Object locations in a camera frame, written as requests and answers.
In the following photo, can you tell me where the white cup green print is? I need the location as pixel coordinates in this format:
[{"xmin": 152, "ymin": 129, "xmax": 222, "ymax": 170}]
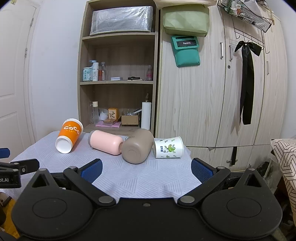
[{"xmin": 153, "ymin": 136, "xmax": 184, "ymax": 159}]

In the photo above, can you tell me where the orange coco paper cup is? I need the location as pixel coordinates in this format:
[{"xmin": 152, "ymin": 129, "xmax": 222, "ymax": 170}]
[{"xmin": 55, "ymin": 118, "xmax": 83, "ymax": 154}]

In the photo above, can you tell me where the taupe brown plastic cup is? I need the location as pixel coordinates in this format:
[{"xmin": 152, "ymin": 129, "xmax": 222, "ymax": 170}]
[{"xmin": 121, "ymin": 128, "xmax": 154, "ymax": 164}]

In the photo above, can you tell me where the white patterned tablecloth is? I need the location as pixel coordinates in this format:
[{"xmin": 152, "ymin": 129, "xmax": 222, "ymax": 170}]
[{"xmin": 13, "ymin": 131, "xmax": 201, "ymax": 200}]

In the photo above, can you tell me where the pink tumbler bottle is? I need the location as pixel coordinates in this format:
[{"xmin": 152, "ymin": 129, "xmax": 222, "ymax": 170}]
[{"xmin": 88, "ymin": 130, "xmax": 124, "ymax": 156}]

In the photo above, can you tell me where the pink flat box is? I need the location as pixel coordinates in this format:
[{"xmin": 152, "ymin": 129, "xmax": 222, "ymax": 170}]
[{"xmin": 95, "ymin": 120, "xmax": 121, "ymax": 128}]

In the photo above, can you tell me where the clear bottle white cap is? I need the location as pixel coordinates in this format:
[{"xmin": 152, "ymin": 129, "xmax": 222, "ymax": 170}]
[{"xmin": 92, "ymin": 101, "xmax": 99, "ymax": 125}]

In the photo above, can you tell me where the small orange printed box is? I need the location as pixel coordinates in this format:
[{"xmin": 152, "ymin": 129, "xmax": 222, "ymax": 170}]
[{"xmin": 108, "ymin": 108, "xmax": 119, "ymax": 120}]

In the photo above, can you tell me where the small cardboard box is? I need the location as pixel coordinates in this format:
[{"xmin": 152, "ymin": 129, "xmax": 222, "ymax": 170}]
[{"xmin": 121, "ymin": 115, "xmax": 139, "ymax": 126}]

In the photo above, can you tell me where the light wood wardrobe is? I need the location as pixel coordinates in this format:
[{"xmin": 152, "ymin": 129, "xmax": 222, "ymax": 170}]
[{"xmin": 155, "ymin": 6, "xmax": 287, "ymax": 170}]

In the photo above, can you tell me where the geometric patterned fabric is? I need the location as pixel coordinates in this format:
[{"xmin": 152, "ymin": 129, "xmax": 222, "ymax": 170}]
[{"xmin": 270, "ymin": 138, "xmax": 296, "ymax": 224}]

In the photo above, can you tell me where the white paper towel roll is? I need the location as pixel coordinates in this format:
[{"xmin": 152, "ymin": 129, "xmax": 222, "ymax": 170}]
[{"xmin": 141, "ymin": 101, "xmax": 152, "ymax": 130}]

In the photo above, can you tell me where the teal wipes canister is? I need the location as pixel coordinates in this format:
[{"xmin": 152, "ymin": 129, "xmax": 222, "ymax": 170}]
[{"xmin": 82, "ymin": 67, "xmax": 92, "ymax": 81}]

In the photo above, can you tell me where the red liquid clear bottle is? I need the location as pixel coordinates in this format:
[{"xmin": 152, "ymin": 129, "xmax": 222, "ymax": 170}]
[{"xmin": 99, "ymin": 62, "xmax": 106, "ymax": 81}]

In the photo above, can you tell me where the white lotion bottle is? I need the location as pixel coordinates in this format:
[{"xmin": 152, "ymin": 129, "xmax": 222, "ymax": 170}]
[{"xmin": 92, "ymin": 62, "xmax": 99, "ymax": 81}]

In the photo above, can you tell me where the small pink bottle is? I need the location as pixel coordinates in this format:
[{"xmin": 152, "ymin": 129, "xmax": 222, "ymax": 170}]
[{"xmin": 146, "ymin": 65, "xmax": 153, "ymax": 81}]

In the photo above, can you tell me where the teal redmi pouch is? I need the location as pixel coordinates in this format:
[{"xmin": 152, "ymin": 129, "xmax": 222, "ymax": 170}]
[{"xmin": 171, "ymin": 35, "xmax": 200, "ymax": 68}]

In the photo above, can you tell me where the wooden open shelf unit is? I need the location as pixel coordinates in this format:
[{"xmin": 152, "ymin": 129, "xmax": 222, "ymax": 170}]
[{"xmin": 77, "ymin": 1, "xmax": 159, "ymax": 133}]

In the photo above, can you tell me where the black ribbon bow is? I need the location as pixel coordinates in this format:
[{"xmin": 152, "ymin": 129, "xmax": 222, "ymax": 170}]
[{"xmin": 235, "ymin": 41, "xmax": 262, "ymax": 125}]

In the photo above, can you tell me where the white door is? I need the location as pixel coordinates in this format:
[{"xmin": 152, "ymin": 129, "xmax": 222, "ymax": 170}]
[{"xmin": 1, "ymin": 1, "xmax": 38, "ymax": 162}]

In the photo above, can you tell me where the light green bag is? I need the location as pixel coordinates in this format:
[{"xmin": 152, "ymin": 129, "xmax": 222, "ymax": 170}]
[{"xmin": 163, "ymin": 4, "xmax": 210, "ymax": 37}]

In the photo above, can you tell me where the plastic wrapped storage box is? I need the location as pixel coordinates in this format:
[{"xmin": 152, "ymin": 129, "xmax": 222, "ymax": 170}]
[{"xmin": 90, "ymin": 6, "xmax": 153, "ymax": 36}]

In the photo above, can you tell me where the black wire hanging basket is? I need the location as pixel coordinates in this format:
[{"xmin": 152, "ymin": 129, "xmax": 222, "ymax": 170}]
[{"xmin": 217, "ymin": 0, "xmax": 274, "ymax": 33}]

